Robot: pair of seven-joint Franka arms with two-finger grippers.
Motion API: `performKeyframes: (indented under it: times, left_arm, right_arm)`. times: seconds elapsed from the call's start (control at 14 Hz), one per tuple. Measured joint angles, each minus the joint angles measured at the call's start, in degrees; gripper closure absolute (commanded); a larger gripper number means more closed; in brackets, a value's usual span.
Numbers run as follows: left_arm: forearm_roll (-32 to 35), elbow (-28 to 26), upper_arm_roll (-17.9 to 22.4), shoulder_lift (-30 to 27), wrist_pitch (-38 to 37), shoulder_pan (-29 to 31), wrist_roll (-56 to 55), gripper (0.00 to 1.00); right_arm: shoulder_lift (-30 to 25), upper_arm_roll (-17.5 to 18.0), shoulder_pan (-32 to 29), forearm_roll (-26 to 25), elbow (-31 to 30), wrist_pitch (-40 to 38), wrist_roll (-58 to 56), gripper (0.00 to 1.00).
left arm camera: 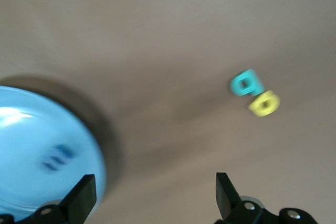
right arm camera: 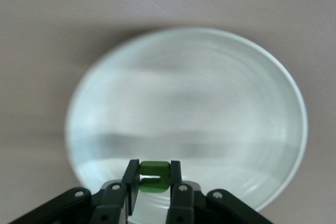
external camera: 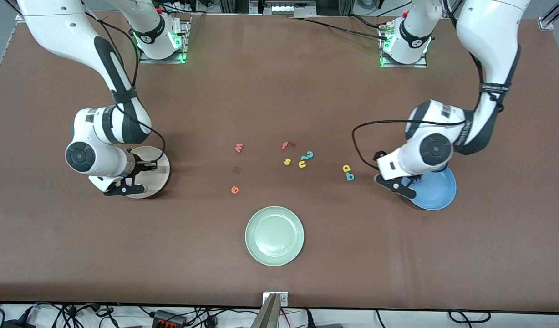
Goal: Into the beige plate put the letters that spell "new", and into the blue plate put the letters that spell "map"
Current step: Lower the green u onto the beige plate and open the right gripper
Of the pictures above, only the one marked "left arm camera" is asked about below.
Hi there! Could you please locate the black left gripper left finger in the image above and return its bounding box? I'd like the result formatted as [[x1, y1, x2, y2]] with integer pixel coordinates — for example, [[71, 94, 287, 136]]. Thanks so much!
[[0, 174, 97, 224]]

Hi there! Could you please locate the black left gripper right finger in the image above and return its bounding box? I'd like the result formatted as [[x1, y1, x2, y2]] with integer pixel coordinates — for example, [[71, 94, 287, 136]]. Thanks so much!
[[214, 173, 318, 224]]

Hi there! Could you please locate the dark blue foam letter m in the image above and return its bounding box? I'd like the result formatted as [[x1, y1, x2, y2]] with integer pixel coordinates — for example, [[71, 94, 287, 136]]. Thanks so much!
[[41, 144, 76, 171]]

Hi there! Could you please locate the yellow foam letter a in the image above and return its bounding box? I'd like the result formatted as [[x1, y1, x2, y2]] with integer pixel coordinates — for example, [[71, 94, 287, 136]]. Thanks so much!
[[248, 90, 281, 117]]

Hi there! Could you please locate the teal foam letter a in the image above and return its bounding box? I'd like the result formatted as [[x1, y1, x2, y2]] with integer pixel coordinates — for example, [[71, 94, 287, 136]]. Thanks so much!
[[229, 68, 265, 97]]

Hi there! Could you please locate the blue round plate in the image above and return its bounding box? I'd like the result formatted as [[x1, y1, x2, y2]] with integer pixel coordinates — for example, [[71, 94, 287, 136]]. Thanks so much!
[[0, 85, 107, 213]]

